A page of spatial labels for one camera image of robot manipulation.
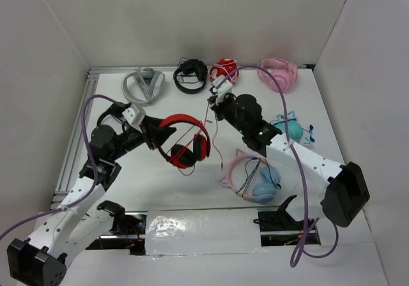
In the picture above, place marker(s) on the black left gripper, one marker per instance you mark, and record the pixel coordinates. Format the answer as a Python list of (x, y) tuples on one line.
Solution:
[(158, 133)]

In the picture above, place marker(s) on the teal cat-ear headphones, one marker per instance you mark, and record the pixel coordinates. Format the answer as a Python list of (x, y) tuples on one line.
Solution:
[(297, 132)]

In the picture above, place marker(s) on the grey white headphones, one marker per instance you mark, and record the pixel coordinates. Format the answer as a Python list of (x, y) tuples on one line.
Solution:
[(149, 81)]

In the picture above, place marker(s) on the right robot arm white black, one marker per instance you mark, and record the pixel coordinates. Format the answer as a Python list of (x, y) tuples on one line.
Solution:
[(344, 188)]

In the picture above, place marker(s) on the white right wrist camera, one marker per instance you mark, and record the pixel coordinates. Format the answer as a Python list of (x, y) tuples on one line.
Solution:
[(220, 87)]

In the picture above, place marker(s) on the white glossy cover sheet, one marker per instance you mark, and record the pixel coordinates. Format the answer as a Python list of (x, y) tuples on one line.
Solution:
[(202, 232)]

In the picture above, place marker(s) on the pink blue cat-ear headphones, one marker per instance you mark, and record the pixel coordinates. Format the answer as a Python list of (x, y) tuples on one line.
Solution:
[(252, 178)]

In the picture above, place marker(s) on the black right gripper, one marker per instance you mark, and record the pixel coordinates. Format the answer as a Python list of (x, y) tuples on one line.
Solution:
[(217, 107)]

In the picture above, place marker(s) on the red black headphones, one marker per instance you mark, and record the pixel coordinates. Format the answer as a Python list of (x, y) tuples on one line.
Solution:
[(185, 156)]

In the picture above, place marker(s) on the red white folded headphones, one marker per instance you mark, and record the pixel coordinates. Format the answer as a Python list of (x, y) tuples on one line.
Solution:
[(222, 68)]

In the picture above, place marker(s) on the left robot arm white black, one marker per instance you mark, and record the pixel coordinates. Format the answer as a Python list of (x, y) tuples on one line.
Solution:
[(43, 258)]

